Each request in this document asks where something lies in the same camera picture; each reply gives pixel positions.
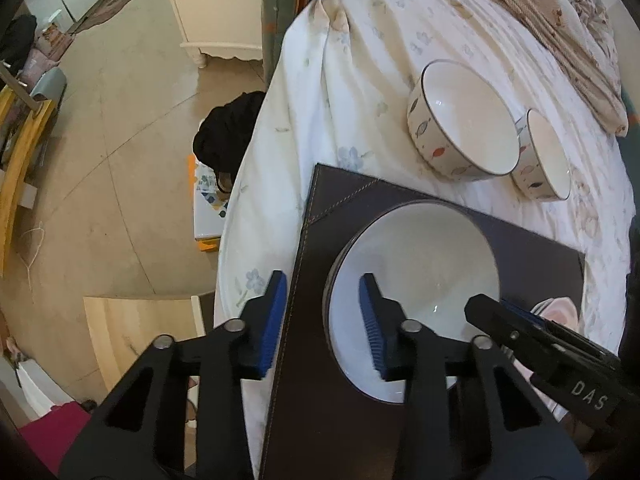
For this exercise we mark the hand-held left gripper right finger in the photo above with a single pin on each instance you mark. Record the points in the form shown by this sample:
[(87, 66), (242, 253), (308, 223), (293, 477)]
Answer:
[(372, 325)]

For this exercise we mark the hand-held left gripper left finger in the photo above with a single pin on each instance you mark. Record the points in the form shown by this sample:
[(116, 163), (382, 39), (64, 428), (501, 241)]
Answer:
[(270, 330)]

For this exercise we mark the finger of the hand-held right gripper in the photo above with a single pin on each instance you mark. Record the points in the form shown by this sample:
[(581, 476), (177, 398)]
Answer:
[(505, 325), (555, 331)]

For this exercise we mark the large pink strawberry plate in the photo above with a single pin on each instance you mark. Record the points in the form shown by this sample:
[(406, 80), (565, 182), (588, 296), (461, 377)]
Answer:
[(537, 311)]

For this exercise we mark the large white black-rimmed bowl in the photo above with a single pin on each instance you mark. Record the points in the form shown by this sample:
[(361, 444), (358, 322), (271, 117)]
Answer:
[(425, 260)]

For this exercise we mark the dark brown leather mat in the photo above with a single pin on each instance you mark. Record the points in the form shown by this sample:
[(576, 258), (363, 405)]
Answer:
[(320, 240)]

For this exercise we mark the white and orange patterned box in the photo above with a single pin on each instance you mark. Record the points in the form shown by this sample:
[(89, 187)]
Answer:
[(207, 220)]

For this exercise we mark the small white patterned bowl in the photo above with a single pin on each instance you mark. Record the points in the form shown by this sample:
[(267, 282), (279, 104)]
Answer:
[(545, 155), (465, 110)]

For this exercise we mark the black cloth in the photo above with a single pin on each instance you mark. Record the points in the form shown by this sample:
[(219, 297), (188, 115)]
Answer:
[(230, 130)]

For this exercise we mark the red cloth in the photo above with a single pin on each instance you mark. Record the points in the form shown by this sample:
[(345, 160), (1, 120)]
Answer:
[(55, 435)]

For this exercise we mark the white floral bed sheet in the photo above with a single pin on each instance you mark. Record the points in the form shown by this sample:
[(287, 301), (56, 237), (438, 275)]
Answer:
[(360, 85)]

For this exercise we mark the beige printed quilt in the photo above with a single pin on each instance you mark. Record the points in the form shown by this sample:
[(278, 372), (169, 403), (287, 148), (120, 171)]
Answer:
[(575, 35)]

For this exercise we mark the yellow wooden rack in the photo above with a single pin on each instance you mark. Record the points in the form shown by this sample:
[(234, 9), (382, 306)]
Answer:
[(20, 160)]

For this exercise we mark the white cabinet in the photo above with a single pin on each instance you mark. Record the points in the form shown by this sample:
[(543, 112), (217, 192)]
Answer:
[(215, 5)]

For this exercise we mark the teal padded bed board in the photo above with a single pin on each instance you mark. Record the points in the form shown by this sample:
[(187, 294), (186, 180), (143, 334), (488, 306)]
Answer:
[(285, 0)]

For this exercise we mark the black bag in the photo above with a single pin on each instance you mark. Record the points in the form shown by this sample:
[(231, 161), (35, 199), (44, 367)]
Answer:
[(17, 40)]

